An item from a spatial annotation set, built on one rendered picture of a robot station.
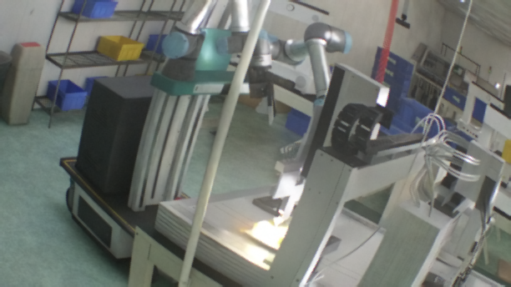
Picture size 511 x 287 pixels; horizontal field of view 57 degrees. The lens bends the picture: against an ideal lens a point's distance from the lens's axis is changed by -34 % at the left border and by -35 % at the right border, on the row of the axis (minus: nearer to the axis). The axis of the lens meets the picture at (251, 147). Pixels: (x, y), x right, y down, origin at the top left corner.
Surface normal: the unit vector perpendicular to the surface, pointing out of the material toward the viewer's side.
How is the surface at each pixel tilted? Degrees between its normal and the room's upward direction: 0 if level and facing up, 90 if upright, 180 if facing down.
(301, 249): 90
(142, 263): 90
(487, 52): 90
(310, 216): 90
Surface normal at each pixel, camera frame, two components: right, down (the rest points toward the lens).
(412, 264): -0.58, 0.06
